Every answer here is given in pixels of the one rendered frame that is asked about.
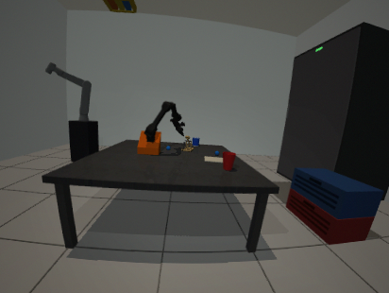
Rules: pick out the blue cup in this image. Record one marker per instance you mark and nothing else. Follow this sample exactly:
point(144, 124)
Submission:
point(195, 142)

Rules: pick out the red plastic cup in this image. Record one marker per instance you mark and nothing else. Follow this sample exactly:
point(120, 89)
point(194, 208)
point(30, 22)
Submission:
point(228, 160)

